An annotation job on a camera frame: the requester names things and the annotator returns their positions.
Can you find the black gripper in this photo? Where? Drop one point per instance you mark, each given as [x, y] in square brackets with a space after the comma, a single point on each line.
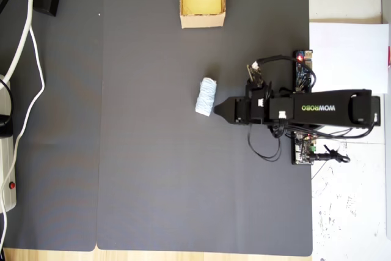
[255, 109]

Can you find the pale blue yarn spool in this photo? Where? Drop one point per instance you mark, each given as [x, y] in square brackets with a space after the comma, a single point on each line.
[206, 97]

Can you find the large dark grey mat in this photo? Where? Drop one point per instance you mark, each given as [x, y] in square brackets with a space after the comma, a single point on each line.
[168, 157]

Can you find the black motor driver board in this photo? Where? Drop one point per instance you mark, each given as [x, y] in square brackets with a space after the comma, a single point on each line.
[301, 151]

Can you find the blue controller board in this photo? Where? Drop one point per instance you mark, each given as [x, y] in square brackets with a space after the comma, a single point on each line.
[303, 71]

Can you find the white paper sheet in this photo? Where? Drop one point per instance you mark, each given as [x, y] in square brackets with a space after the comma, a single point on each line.
[348, 56]

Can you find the small dark grey mat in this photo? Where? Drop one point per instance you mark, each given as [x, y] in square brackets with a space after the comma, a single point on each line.
[67, 120]

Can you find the small red object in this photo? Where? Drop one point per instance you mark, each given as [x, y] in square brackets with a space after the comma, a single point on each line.
[389, 57]

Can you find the white power strip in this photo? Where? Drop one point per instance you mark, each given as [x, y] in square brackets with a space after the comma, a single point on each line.
[7, 166]

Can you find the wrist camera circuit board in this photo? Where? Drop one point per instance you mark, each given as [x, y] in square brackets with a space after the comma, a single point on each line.
[254, 74]

